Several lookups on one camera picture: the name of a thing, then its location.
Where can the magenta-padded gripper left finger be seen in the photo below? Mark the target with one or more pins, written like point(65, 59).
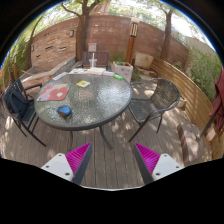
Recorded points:
point(58, 164)

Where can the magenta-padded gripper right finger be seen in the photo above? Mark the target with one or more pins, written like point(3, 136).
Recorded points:
point(165, 165)

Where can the blue and black computer mouse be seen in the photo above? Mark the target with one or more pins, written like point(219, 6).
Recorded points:
point(64, 111)

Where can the floral pink red mouse pad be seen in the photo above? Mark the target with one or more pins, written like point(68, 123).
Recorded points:
point(53, 92)

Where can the black slatted patio chair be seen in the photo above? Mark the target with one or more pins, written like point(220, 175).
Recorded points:
point(28, 116)

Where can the brown wicker metal chair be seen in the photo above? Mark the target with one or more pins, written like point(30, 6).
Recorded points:
point(165, 93)

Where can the black backpack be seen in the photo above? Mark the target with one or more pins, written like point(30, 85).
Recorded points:
point(15, 103)

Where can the wooden slat fence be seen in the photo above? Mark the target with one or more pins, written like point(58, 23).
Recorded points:
point(190, 93)

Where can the dark red hanging cloth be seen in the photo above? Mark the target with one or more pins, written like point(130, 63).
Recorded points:
point(218, 103)

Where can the yellow square card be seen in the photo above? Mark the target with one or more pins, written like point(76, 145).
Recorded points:
point(83, 83)

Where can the white licence plate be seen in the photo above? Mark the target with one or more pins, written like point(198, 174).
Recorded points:
point(60, 76)

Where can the colourful printed sheet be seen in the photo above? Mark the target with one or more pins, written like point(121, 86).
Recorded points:
point(77, 71)

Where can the raised stone garden bed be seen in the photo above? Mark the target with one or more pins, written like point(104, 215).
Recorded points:
point(60, 68)

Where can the small green tube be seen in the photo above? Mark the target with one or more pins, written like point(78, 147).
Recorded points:
point(118, 77)

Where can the pale square planter box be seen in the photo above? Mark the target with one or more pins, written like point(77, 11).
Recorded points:
point(124, 70)

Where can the thin white book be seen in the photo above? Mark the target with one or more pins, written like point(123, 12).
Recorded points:
point(108, 73)

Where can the beige stone slab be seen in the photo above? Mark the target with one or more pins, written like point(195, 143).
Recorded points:
point(144, 61)

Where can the clear plastic cup with straw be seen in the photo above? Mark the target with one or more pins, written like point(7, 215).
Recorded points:
point(93, 61)

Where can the dark wooden slatted chair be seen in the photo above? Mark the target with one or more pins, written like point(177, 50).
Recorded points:
point(101, 57)

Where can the slim straight tree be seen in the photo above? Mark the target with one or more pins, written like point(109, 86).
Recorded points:
point(166, 40)

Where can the thick forked tree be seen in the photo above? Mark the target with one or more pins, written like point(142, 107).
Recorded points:
point(81, 36)

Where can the black wall lantern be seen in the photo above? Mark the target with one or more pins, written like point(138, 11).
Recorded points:
point(32, 48)
point(71, 33)

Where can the grey wall utility box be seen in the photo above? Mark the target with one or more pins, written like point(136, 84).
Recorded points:
point(92, 47)

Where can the wooden garden lamp post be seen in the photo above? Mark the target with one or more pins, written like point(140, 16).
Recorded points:
point(132, 43)

